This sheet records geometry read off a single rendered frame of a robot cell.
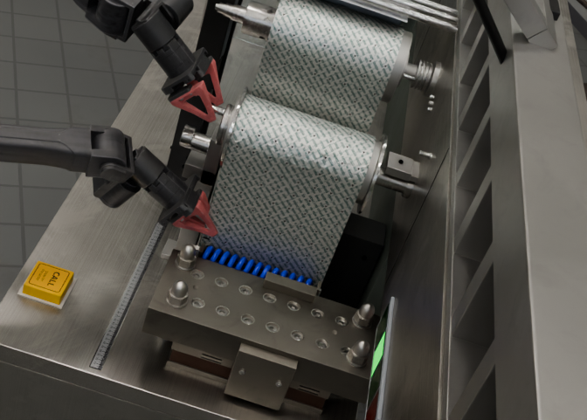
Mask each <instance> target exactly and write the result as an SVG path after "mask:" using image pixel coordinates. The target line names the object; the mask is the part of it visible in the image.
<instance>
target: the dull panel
mask: <svg viewBox="0 0 587 420"><path fill-rule="evenodd" d="M417 26H418V21H417V20H416V23H415V24H414V27H413V29H412V32H411V33H412V34H413V36H412V41H411V48H410V57H409V60H408V62H409V63H412V61H413V54H414V47H415V40H416V33H417ZM410 82H411V81H410V80H408V79H403V78H402V80H401V82H400V84H399V86H397V88H396V91H395V92H394V94H393V96H392V98H391V100H390V102H389V103H387V108H386V114H385V119H384V125H383V134H387V135H388V139H387V145H386V149H385V152H384V156H383V161H382V164H381V167H382V168H385V164H386V158H387V156H388V153H389V152H393V153H396V154H399V155H401V151H402V144H403V137H404V124H405V116H406V109H407V102H408V95H409V89H410ZM396 193H397V192H396V191H395V190H392V189H387V188H385V187H382V186H379V185H376V184H375V185H374V189H373V195H372V200H371V205H370V212H369V218H370V219H373V220H376V221H378V222H381V223H384V224H386V232H385V239H384V245H383V249H382V251H381V253H380V256H379V258H378V260H377V262H376V265H375V267H374V269H373V271H372V273H371V275H370V277H369V280H368V283H367V285H366V286H365V288H364V291H363V294H362V296H361V298H360V300H359V302H358V304H357V306H356V309H360V307H361V305H362V304H363V303H366V302H369V303H371V304H373V306H374V308H375V313H374V314H375V315H378V316H381V311H382V304H383V290H384V283H385V276H386V269H387V262H388V255H389V248H390V234H391V227H392V220H393V214H394V207H395V200H396Z"/></svg>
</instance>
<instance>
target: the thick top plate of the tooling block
mask: <svg viewBox="0 0 587 420"><path fill-rule="evenodd" d="M178 252H180V251H179V250H176V249H173V250H172V252H171V254H170V256H169V260H168V262H167V264H166V266H165V268H164V271H163V273H162V276H161V278H160V280H159V283H158V285H157V287H156V289H155V292H154V295H153V297H152V299H151V301H150V303H149V305H148V310H147V313H146V317H145V320H144V323H143V327H142V332H143V333H146V334H151V335H154V336H157V337H160V338H163V339H165V340H168V341H173V342H175V343H178V344H181V345H184V346H186V347H190V348H194V349H197V350H200V351H203V352H205V353H208V354H211V355H215V356H219V357H222V358H225V359H227V360H230V361H235V359H236V356H237V353H238V350H239V347H240V344H241V342H242V343H244V344H247V345H250V346H253V347H256V348H261V349H264V350H266V351H269V352H272V353H275V354H277V355H282V356H285V357H287V358H290V359H294V360H296V361H298V364H297V369H296V371H295V373H294V375H293V379H292V381H295V382H299V383H302V384H305V385H307V386H310V387H314V388H317V389H321V390H324V391H327V392H329V393H332V394H335V395H338V396H342V397H346V398H348V399H351V400H354V401H357V402H359V403H364V404H365V403H366V402H367V400H368V394H369V380H370V373H371V367H372V360H373V353H374V346H375V339H376V328H377V325H378V323H379V321H380V318H381V316H378V315H375V314H374V316H375V318H374V320H373V321H372V326H371V328H369V329H361V328H359V327H357V326H355V325H354V323H353V321H352V318H353V316H354V315H355V314H356V311H357V310H358V309H356V308H353V307H351V306H346V305H343V304H341V303H338V302H335V301H333V300H328V299H325V298H322V297H320V296H317V295H316V297H315V299H314V303H311V302H308V301H305V300H301V299H298V298H295V297H293V296H290V295H287V294H284V293H279V292H276V291H274V290H271V289H268V288H265V287H263V283H264V280H265V279H263V278H261V277H258V276H255V275H252V274H250V273H247V272H242V271H240V270H237V269H234V268H231V267H229V266H226V265H221V264H219V263H216V262H212V261H210V260H207V259H204V258H200V257H197V260H196V265H195V268H194V269H193V270H192V271H188V272H186V271H182V270H180V269H178V268H177V267H176V265H175V260H176V258H177V254H178ZM178 280H183V281H185V282H186V284H187V286H188V292H187V293H188V295H189V296H188V299H187V305H186V306H185V307H184V308H181V309H175V308H173V307H171V306H169V305H168V304H167V303H166V296H167V295H168V293H169V289H170V288H172V286H173V284H174V283H175V282H176V281H178ZM359 340H366V341H367V342H368V343H369V358H368V360H367V363H366V365H365V366H364V367H363V368H356V367H353V366H351V365H350V364H349V363H348V362H347V359H346V355H347V353H348V352H349V350H350V349H351V348H352V347H353V346H354V345H355V344H356V342H357V341H359Z"/></svg>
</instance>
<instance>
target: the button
mask: <svg viewBox="0 0 587 420"><path fill-rule="evenodd" d="M73 275H74V272H71V271H68V270H66V269H63V268H60V267H57V266H55V265H50V264H47V263H44V262H41V261H38V262H37V263H36V265H35V266H34V268H33V270H32V271H31V273H30V275H29V277H28V278H27V280H26V281H25V282H24V287H23V293H25V294H28V295H30V296H33V297H36V298H39V299H42V300H46V301H49V302H51V303H55V304H58V305H59V304H60V303H61V301H62V299H63V298H64V296H65V295H66V292H67V290H68V288H69V286H70V285H71V283H72V282H73Z"/></svg>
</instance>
